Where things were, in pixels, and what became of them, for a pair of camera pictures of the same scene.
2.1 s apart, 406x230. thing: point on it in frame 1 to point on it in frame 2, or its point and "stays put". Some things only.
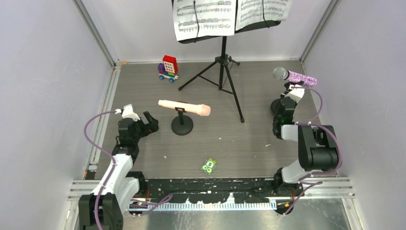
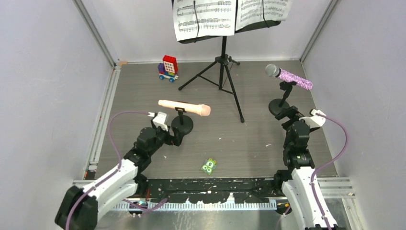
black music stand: (218, 74) stays put
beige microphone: (202, 109) stays put
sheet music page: (216, 17) stays put
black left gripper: (150, 128) to (175, 140)
